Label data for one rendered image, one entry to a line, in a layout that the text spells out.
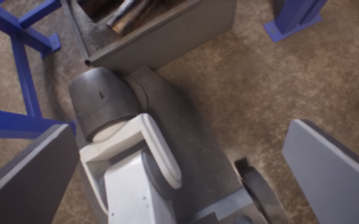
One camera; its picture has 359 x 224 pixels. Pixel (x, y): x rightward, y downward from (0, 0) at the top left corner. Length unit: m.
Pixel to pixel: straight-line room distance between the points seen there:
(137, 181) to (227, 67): 0.58
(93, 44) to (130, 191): 0.47
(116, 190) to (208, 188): 0.27
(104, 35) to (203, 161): 0.50
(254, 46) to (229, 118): 0.31
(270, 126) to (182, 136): 0.36
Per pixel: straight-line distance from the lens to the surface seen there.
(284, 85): 0.86
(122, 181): 0.47
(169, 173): 0.46
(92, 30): 0.74
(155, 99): 0.65
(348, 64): 1.00
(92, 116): 0.50
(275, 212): 0.63
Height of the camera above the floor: 0.78
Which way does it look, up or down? 77 degrees down
